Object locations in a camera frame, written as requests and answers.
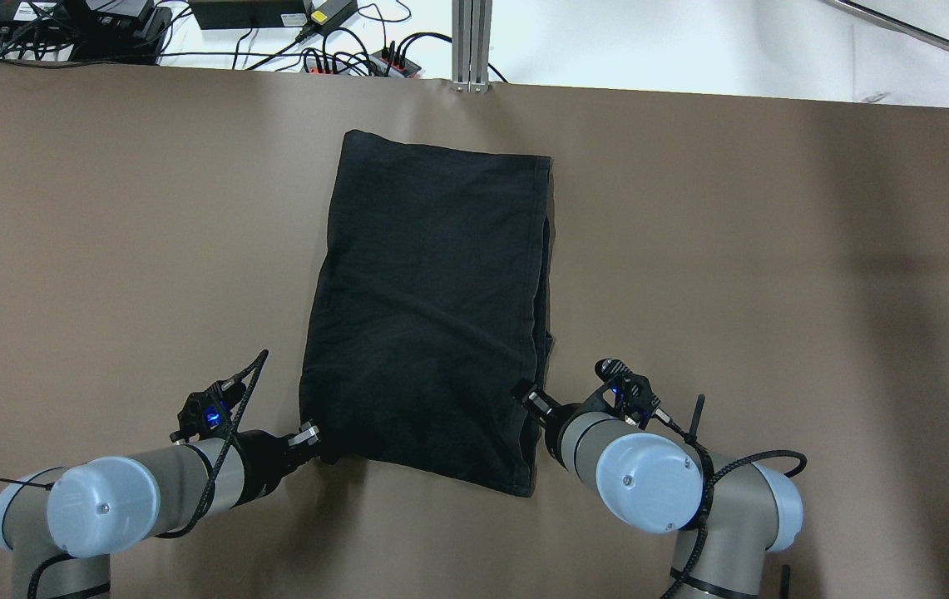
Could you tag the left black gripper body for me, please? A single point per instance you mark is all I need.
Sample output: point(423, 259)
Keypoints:
point(263, 460)

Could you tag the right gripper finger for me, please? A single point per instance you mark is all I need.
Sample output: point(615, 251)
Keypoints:
point(545, 410)

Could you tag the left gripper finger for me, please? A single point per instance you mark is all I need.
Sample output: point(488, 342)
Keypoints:
point(307, 440)

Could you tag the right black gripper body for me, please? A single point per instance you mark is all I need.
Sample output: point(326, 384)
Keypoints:
point(548, 425)

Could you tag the black t-shirt with logo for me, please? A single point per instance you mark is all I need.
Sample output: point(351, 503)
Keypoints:
point(431, 304)

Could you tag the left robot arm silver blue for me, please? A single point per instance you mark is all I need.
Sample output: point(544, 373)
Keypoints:
point(63, 524)

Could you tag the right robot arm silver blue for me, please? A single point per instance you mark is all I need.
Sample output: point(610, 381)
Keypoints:
point(727, 514)

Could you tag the grey orange usb hub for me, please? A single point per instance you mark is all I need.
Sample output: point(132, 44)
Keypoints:
point(388, 63)
point(318, 62)

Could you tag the aluminium frame cage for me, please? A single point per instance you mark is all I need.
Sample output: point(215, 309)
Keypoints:
point(471, 33)

